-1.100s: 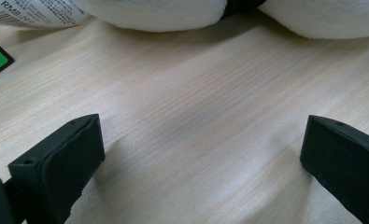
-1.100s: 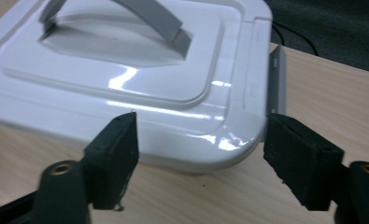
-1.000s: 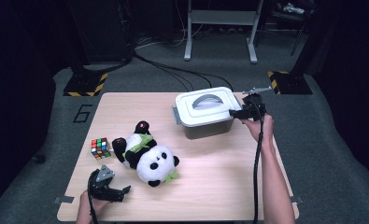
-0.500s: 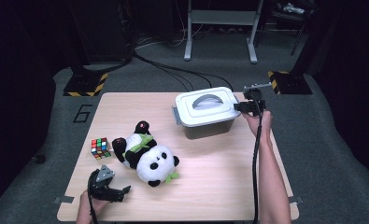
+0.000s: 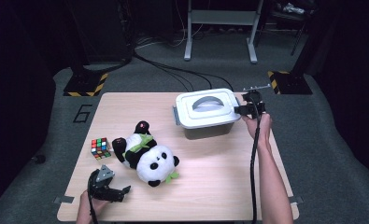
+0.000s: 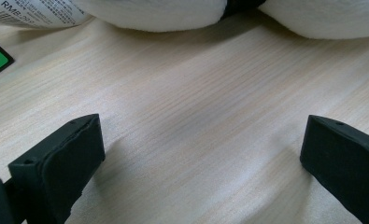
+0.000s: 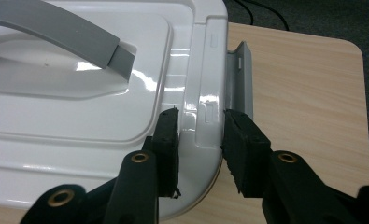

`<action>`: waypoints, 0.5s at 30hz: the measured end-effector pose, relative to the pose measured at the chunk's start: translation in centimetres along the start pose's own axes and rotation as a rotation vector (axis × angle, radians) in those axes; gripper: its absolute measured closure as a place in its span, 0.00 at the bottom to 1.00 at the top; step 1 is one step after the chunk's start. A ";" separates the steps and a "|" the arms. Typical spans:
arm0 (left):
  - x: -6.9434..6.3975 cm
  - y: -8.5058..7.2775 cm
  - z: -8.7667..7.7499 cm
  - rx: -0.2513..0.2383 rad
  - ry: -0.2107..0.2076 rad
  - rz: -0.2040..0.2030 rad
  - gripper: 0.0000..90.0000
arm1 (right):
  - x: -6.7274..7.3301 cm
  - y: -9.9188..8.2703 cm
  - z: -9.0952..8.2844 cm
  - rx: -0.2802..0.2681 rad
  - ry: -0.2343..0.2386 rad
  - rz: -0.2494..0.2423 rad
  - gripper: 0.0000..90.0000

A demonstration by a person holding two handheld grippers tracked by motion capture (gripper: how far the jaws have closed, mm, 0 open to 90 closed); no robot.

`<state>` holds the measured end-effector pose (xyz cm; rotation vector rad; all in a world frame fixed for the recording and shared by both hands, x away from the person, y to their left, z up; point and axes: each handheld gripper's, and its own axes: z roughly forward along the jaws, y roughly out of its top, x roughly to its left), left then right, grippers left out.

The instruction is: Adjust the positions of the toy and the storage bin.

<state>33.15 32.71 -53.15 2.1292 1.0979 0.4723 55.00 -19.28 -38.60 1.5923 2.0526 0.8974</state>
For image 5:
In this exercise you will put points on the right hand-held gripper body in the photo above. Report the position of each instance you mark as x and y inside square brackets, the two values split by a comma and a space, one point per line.
[256, 104]

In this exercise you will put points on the black cabinet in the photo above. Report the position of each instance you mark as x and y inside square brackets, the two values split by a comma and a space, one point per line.
[104, 31]

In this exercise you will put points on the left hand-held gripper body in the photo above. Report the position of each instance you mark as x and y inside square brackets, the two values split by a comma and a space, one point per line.
[99, 188]

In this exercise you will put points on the person's right hand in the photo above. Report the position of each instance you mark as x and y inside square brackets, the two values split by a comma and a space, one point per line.
[264, 130]

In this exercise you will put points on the small black round object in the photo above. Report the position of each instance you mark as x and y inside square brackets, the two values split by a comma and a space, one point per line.
[39, 159]

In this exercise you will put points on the black stand striped base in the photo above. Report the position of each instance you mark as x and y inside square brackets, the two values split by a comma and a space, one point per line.
[85, 84]
[292, 84]

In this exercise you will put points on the person's left hand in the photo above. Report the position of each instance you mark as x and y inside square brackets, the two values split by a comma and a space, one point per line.
[85, 210]

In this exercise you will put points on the light crumpled cloth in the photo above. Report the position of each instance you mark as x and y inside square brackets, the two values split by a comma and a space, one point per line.
[292, 8]

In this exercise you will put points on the grey translucent storage box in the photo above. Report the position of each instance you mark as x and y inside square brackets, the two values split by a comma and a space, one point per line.
[204, 132]

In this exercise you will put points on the panda plush toy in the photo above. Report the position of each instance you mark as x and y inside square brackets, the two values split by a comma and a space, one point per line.
[155, 163]

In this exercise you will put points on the white metal stand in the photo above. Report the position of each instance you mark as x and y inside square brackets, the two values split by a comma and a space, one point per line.
[222, 17]

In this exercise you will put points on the dark curtain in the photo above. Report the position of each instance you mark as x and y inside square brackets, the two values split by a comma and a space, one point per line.
[353, 77]
[11, 93]

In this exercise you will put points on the multicoloured puzzle cube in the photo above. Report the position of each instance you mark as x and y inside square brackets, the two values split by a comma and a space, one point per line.
[100, 148]

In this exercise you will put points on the dark chair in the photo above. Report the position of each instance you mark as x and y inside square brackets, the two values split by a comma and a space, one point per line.
[289, 16]

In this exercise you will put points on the grey metal table bracket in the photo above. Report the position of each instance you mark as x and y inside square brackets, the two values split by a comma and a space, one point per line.
[63, 199]
[297, 200]

